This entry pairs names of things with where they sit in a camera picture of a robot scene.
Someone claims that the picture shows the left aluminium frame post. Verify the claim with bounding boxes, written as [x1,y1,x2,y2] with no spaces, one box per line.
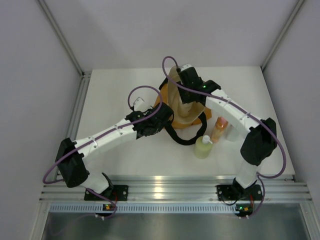
[35,0,92,81]

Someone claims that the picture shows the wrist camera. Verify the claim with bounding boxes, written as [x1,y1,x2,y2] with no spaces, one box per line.
[133,97,146,112]
[180,64,194,73]

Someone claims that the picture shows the green pump bottle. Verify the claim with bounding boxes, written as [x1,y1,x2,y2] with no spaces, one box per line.
[194,135,213,159]

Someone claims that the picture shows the right aluminium frame post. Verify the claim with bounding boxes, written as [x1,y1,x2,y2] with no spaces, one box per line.
[260,0,307,73]

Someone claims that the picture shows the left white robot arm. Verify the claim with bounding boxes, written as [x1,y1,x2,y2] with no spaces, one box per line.
[55,103,174,200]

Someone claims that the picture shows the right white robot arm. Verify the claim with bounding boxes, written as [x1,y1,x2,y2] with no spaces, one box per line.
[177,64,279,200]

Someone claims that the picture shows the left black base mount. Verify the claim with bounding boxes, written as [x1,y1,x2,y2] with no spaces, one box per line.
[84,185,129,202]

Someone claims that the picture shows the aluminium rail beam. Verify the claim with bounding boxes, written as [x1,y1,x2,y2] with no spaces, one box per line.
[39,175,312,203]

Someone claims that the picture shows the slotted cable duct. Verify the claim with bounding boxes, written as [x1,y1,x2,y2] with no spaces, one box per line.
[49,203,239,214]

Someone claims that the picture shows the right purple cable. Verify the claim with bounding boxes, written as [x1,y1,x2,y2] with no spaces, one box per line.
[161,56,287,218]

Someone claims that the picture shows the aluminium frame post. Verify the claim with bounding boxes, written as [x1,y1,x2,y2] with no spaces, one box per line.
[35,0,92,81]
[260,0,307,73]

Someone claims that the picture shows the white bottle black cap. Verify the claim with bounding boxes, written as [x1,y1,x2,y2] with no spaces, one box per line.
[225,125,240,142]

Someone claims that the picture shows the tan canvas tote bag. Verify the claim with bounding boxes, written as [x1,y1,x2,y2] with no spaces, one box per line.
[152,66,213,146]

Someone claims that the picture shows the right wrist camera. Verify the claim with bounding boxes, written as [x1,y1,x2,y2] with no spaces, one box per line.
[180,64,194,73]

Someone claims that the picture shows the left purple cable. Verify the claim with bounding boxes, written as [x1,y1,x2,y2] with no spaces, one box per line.
[42,85,163,185]

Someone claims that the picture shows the purple cable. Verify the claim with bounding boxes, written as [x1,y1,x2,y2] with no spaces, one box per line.
[161,56,287,218]
[42,85,163,185]

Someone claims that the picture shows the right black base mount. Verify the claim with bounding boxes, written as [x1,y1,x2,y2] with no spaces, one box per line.
[216,184,262,201]

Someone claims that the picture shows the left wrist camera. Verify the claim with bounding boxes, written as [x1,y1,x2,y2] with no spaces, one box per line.
[133,97,146,112]

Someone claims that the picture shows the orange bottle pink cap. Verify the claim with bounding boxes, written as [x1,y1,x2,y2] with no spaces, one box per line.
[211,117,228,143]

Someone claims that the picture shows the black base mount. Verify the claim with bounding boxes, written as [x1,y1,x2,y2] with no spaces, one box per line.
[216,184,262,201]
[84,185,129,202]

